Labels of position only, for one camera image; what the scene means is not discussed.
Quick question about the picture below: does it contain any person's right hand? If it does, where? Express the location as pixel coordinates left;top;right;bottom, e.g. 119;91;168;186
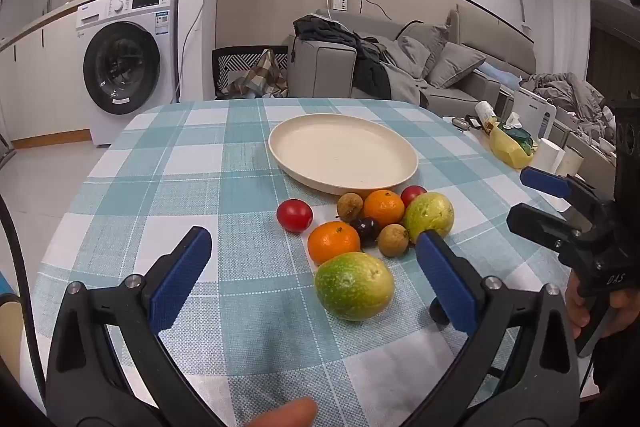
565;274;640;340

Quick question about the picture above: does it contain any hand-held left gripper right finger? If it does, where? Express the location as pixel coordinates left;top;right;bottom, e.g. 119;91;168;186
415;229;583;427

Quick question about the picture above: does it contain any small red tomato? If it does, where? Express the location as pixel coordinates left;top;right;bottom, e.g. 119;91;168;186
400;185;428;208

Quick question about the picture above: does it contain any brown longan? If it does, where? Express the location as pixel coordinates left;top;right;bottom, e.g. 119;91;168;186
377;223;412;258

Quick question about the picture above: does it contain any orange mandarin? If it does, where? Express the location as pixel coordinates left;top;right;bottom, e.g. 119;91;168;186
363;189;406;228
307;221;362;266

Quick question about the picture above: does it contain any left brown kiwi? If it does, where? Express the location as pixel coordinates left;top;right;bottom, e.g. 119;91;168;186
336;192;365;222

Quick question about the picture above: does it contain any grey pillow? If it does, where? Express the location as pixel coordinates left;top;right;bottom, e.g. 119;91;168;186
427;42;487;89
397;22;451;78

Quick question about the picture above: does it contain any grey hanging cable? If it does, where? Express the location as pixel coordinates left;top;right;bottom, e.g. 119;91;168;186
175;0;223;104

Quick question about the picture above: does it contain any white cup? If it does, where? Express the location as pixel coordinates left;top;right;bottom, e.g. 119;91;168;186
556;147;585;178
539;138;566;172

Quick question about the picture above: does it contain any white kitchen counter cabinet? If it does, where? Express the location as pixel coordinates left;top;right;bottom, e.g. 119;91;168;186
0;0;96;148

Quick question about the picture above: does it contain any black patterned chair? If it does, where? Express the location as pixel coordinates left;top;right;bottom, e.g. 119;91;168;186
211;46;291;100

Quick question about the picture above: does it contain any dark clothes heap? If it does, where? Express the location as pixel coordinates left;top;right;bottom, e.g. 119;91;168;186
292;14;393;100

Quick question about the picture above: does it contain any plaid cloth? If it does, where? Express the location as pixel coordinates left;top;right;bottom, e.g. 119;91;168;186
223;49;290;99

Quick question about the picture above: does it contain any white washing machine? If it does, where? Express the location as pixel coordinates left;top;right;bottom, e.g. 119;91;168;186
75;0;180;146

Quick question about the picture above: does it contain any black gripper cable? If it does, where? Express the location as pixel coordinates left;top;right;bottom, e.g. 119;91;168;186
0;196;48;400

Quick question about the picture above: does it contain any white appliance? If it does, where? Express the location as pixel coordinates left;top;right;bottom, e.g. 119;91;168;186
510;87;557;142

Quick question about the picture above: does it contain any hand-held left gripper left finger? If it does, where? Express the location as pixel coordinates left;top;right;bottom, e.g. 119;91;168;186
45;226;223;427

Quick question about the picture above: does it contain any light blue cloth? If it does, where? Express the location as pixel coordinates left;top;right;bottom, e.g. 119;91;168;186
477;61;523;90

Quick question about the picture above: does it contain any yellow bag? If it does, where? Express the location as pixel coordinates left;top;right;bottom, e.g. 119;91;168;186
489;122;538;168

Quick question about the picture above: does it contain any cream round plate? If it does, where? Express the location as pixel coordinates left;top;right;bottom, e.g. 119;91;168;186
268;113;419;196

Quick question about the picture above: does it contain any white bottle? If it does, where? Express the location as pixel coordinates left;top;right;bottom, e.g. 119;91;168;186
474;101;498;125

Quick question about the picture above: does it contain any large red tomato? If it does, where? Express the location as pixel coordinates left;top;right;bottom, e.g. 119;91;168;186
277;199;314;234

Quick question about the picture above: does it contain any dark purple plum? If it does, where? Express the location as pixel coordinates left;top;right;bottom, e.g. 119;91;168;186
350;217;381;249

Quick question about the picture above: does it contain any grey draped blanket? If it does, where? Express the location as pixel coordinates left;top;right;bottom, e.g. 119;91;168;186
385;41;432;108

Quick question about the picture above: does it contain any grey bedding heap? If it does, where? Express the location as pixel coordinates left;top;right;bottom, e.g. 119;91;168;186
520;72;618;142

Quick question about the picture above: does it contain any dark wooden cabinet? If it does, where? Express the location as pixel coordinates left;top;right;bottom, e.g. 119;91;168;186
585;0;640;102

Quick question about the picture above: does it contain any grey sofa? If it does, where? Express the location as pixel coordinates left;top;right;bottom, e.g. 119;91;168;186
285;2;536;118

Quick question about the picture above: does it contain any yellow green round fruit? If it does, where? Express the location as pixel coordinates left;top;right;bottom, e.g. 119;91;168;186
314;252;396;322
403;192;456;245

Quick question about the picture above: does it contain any person's left hand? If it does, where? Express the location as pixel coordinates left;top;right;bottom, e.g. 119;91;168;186
247;397;319;427

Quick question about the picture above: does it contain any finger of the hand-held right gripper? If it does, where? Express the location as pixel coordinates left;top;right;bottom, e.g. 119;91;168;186
506;202;597;266
520;166;617;229

